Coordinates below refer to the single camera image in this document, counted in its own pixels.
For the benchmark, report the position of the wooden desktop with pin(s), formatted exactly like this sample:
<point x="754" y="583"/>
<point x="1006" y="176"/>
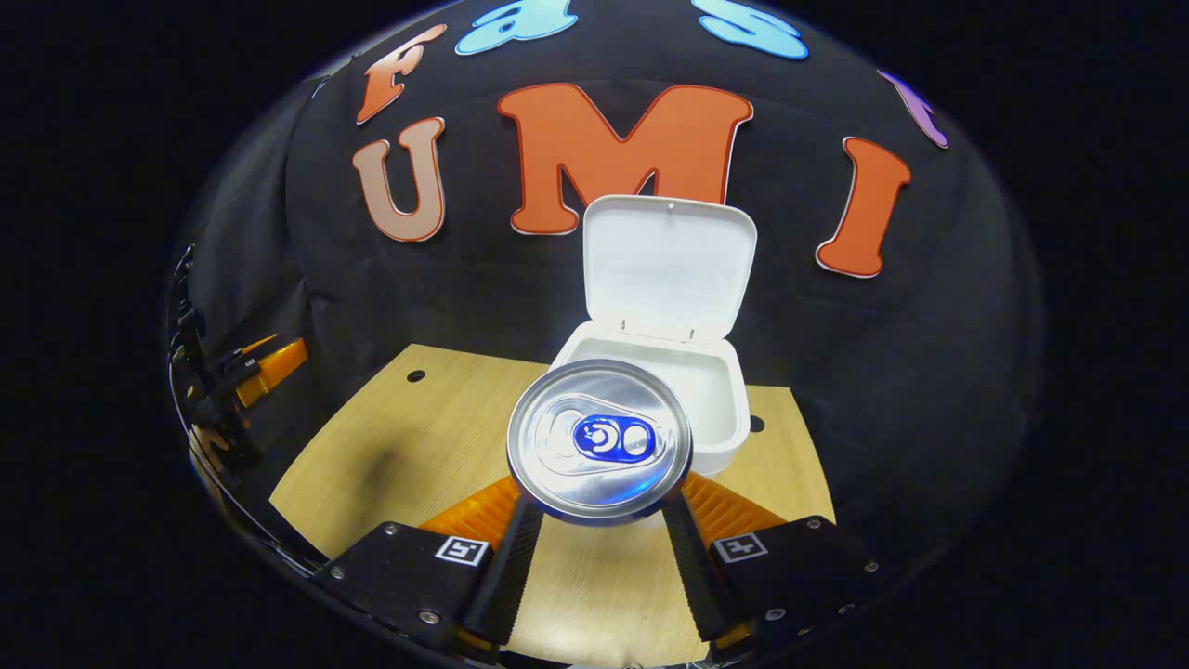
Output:
<point x="418" y="446"/>

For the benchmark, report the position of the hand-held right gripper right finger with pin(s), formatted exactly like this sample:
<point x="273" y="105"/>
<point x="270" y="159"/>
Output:
<point x="692" y="576"/>

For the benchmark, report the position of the blue pop can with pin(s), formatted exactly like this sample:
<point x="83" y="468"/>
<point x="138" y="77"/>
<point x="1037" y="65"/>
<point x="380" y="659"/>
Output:
<point x="599" y="465"/>

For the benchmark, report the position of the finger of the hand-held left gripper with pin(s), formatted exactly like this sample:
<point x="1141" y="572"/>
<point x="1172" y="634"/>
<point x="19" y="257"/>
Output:
<point x="274" y="367"/>

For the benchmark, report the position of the white desktop garbage bin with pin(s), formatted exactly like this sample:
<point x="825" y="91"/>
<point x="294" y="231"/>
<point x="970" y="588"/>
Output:
<point x="669" y="269"/>

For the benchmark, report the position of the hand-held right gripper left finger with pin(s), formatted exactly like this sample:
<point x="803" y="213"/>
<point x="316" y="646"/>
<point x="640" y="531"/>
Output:
<point x="511" y="576"/>

